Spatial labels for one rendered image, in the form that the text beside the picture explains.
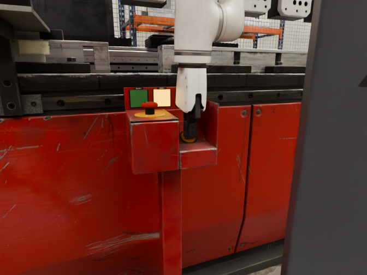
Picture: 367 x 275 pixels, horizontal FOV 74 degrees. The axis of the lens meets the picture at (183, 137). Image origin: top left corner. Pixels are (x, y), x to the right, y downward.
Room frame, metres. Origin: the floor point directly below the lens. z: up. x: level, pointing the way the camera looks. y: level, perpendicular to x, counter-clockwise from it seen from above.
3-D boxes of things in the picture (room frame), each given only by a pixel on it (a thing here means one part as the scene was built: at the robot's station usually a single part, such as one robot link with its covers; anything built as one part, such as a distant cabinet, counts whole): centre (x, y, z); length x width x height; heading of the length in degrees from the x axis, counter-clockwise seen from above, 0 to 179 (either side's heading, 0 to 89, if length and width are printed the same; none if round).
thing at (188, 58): (0.58, -0.02, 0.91); 0.09 x 0.08 x 0.03; 16
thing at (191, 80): (0.58, -0.02, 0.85); 0.10 x 0.07 x 0.11; 16
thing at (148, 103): (0.57, 0.08, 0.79); 0.04 x 0.04 x 0.04
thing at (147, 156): (0.60, 0.04, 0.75); 0.20 x 0.16 x 0.18; 106
